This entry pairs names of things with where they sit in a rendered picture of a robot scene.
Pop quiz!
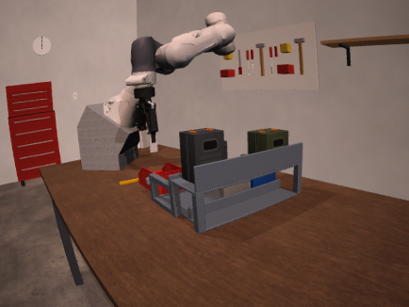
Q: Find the red bin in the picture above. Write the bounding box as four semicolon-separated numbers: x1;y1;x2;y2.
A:
139;162;182;195

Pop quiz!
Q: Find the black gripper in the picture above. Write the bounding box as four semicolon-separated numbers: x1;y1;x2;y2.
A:
134;87;158;153

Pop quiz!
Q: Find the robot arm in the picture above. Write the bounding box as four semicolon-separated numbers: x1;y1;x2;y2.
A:
103;12;236;128

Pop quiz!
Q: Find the blue open bin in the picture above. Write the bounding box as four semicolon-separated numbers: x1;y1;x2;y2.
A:
251;172;276;188

